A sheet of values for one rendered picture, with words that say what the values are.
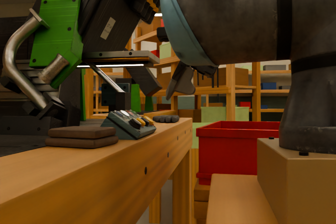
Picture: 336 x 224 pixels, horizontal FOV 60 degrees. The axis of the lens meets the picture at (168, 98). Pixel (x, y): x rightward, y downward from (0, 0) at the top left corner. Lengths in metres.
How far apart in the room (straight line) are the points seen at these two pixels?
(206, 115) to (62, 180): 3.27
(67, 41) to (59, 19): 0.08
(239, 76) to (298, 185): 3.26
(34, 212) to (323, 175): 0.25
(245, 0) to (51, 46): 0.60
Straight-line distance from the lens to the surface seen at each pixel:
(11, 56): 0.86
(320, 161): 0.29
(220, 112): 3.38
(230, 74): 3.24
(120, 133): 0.60
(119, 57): 0.89
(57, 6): 0.90
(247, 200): 0.40
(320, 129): 0.32
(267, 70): 9.35
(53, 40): 0.85
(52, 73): 0.77
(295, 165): 0.28
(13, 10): 12.22
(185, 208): 1.58
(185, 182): 1.54
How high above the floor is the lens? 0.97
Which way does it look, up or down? 1 degrees up
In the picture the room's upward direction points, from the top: straight up
